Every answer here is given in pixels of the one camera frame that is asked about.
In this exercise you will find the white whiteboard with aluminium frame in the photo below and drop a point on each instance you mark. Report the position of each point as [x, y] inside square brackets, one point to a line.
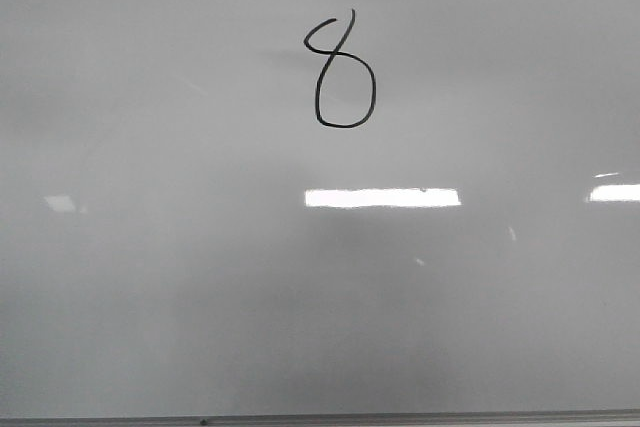
[241, 207]

